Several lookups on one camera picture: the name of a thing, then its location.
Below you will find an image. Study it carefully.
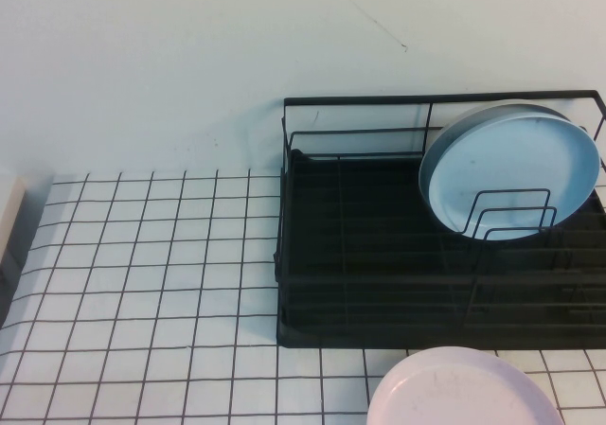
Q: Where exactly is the light blue round plate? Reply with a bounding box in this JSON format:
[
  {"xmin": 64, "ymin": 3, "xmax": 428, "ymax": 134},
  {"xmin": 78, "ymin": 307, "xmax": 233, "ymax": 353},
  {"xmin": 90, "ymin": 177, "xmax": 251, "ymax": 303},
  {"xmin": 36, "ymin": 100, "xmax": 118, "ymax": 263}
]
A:
[{"xmin": 418, "ymin": 101, "xmax": 602, "ymax": 242}]

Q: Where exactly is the pink round plate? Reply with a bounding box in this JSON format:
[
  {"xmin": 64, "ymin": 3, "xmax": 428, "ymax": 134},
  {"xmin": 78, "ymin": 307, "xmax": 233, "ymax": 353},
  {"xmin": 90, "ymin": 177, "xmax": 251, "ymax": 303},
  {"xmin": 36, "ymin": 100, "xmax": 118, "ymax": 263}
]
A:
[{"xmin": 366, "ymin": 346, "xmax": 564, "ymax": 425}]

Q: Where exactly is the black plastic drip tray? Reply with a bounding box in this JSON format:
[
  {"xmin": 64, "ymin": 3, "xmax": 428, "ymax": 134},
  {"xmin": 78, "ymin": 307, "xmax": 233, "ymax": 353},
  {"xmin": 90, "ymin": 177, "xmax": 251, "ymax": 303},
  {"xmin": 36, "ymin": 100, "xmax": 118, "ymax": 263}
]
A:
[{"xmin": 276, "ymin": 148, "xmax": 606, "ymax": 350}]

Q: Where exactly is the white grid pattern tablecloth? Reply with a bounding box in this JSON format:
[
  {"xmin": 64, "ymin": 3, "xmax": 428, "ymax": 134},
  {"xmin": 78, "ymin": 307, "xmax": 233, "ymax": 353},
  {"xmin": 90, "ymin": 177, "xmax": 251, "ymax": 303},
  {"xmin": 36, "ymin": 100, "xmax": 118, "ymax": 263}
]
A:
[{"xmin": 0, "ymin": 168, "xmax": 606, "ymax": 425}]

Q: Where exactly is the black wire dish rack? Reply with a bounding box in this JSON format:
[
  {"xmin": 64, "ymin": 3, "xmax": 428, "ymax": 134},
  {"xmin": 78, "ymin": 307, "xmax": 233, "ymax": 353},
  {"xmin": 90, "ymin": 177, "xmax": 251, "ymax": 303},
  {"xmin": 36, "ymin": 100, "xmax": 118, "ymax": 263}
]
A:
[{"xmin": 273, "ymin": 88, "xmax": 606, "ymax": 332}]

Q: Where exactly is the beige wall trim strip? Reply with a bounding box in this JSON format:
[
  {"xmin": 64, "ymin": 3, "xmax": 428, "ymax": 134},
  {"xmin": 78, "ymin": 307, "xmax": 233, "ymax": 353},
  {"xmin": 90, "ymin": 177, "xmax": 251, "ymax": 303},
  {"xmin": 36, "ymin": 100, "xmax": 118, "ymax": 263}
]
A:
[{"xmin": 0, "ymin": 174, "xmax": 27, "ymax": 266}]

